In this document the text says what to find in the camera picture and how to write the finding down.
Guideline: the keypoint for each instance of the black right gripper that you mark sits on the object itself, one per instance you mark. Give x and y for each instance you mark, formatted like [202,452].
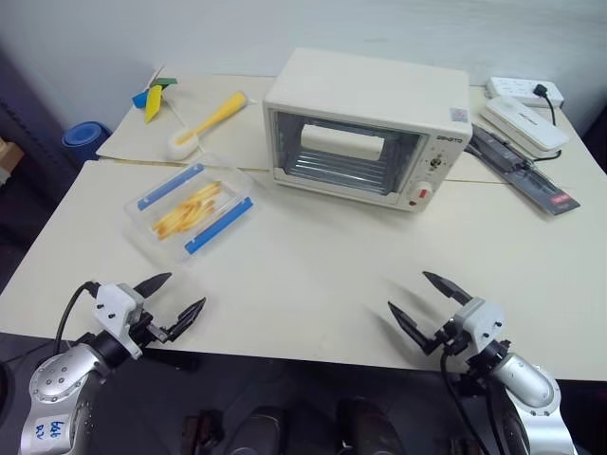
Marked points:
[448,339]

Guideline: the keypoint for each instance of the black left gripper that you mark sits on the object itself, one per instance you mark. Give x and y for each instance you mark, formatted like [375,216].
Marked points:
[151,332]

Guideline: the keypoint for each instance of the clear container with fries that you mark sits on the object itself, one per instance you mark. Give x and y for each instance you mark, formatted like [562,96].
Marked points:
[142,223]

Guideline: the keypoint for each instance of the white toaster oven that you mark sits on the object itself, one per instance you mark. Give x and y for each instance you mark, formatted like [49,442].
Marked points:
[370,90]

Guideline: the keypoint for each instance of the blue container clip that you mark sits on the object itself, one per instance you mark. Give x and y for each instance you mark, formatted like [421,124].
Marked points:
[218,225]
[168,187]

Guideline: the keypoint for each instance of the yellow french fries pile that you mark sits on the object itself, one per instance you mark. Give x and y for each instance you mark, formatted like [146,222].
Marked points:
[187,211]

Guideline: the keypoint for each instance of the black flat package red label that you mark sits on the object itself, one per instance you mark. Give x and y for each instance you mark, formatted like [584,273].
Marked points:
[531,182]

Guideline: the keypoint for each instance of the blue rolled mat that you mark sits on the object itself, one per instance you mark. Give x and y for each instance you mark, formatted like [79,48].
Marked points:
[85,137]

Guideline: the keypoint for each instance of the yellow and blue toy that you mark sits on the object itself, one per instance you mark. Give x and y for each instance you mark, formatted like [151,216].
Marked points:
[154,104]

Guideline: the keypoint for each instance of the blue plastic piece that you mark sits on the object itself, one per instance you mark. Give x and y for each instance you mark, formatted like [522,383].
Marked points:
[140,100]

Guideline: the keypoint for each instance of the white flat box device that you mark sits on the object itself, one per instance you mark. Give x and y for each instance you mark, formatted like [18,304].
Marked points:
[521,123]

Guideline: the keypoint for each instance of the brown cardboard box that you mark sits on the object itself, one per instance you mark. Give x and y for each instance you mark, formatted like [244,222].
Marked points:
[8,158]

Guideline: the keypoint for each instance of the green plastic piece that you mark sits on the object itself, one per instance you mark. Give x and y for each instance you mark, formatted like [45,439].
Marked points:
[166,82]

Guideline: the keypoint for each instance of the white power strip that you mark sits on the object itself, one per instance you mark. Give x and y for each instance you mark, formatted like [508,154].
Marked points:
[509,87]

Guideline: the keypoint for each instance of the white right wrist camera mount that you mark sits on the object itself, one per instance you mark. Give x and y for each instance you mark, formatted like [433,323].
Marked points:
[481,320]

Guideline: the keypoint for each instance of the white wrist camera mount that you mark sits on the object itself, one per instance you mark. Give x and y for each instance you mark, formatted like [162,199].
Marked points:
[114,305]
[481,320]

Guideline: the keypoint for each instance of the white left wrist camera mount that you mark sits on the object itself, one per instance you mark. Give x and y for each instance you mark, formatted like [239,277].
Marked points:
[114,305]

